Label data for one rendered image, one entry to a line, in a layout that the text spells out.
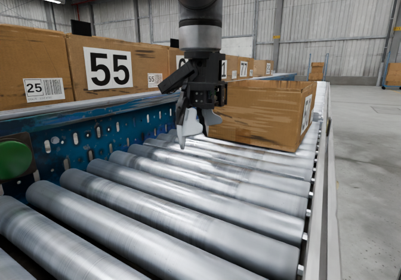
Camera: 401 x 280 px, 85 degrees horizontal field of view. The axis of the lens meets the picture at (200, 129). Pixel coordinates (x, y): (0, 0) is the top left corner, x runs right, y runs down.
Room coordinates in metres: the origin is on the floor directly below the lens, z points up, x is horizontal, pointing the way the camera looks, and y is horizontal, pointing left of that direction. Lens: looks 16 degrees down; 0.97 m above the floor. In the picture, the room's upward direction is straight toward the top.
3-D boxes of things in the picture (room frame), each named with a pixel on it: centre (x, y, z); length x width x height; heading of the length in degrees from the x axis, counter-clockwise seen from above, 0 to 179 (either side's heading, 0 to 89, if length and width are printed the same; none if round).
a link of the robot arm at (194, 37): (0.50, 0.00, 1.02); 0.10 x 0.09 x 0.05; 151
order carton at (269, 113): (0.80, -0.24, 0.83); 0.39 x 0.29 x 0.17; 148
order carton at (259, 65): (2.53, -0.62, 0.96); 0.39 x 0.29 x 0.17; 151
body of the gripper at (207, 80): (0.50, -0.01, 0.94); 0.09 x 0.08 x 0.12; 61
